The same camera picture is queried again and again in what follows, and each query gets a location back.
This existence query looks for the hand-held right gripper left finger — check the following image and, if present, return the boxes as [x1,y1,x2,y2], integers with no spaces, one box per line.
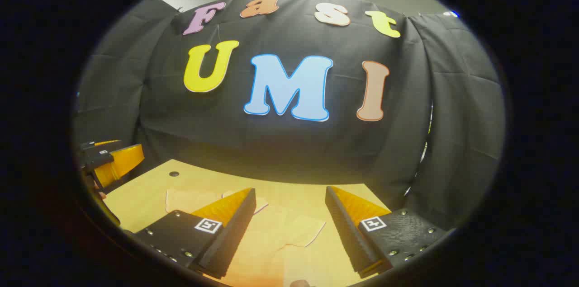
[134,188,257,279]

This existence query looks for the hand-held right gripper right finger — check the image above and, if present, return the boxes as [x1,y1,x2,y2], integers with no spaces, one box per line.
[325,185,449,279]

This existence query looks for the orange T-shirt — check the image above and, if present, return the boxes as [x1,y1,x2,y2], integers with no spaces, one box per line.
[165,188,327,287]

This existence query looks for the black backdrop cloth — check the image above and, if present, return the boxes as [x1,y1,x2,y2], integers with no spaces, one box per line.
[72,0,506,233]

